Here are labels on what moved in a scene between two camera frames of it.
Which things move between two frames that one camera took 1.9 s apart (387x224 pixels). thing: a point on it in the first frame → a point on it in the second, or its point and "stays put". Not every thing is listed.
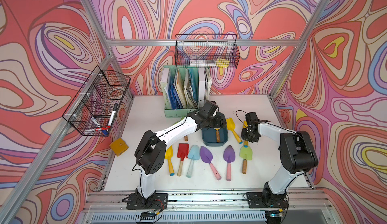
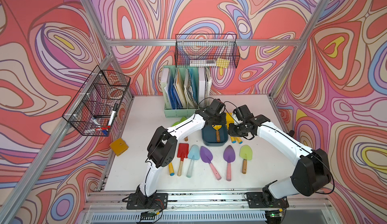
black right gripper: (243, 135) → (232, 131)
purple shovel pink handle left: (207, 156) stays put
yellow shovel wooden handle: (217, 135) stays put
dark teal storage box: (214, 136) stays put
